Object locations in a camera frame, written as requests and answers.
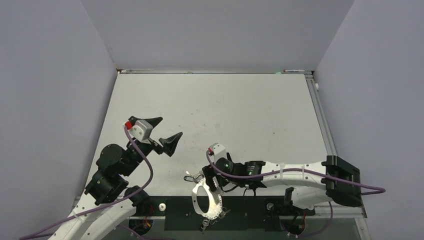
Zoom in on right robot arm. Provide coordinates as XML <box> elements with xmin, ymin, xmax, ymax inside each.
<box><xmin>202</xmin><ymin>150</ymin><xmax>363</xmax><ymax>214</ymax></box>

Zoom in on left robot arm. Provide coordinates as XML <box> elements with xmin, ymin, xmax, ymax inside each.
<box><xmin>49</xmin><ymin>116</ymin><xmax>183</xmax><ymax>240</ymax></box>

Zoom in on keys with black tags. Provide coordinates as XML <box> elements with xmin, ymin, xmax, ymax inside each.
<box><xmin>200</xmin><ymin>218</ymin><xmax>215</xmax><ymax>233</ymax></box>

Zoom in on red white marker pen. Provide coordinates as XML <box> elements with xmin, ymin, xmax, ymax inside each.
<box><xmin>283</xmin><ymin>69</ymin><xmax>306</xmax><ymax>74</ymax></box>

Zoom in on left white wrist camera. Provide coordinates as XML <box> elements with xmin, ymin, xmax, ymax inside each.
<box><xmin>123</xmin><ymin>119</ymin><xmax>153</xmax><ymax>143</ymax></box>

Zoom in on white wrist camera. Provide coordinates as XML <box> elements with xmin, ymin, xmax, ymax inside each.
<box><xmin>207</xmin><ymin>142</ymin><xmax>227</xmax><ymax>163</ymax></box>
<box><xmin>123</xmin><ymin>119</ymin><xmax>153</xmax><ymax>143</ymax></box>

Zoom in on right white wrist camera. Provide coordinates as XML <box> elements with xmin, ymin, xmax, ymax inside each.
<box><xmin>207</xmin><ymin>142</ymin><xmax>227</xmax><ymax>163</ymax></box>

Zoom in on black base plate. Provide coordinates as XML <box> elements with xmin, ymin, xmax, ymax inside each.
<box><xmin>124</xmin><ymin>196</ymin><xmax>316</xmax><ymax>235</ymax></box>

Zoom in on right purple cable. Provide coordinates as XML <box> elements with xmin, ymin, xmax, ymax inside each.
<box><xmin>205</xmin><ymin>150</ymin><xmax>387</xmax><ymax>238</ymax></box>

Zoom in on aluminium rail frame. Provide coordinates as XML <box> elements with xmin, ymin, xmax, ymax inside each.
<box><xmin>304</xmin><ymin>73</ymin><xmax>369</xmax><ymax>220</ymax></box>

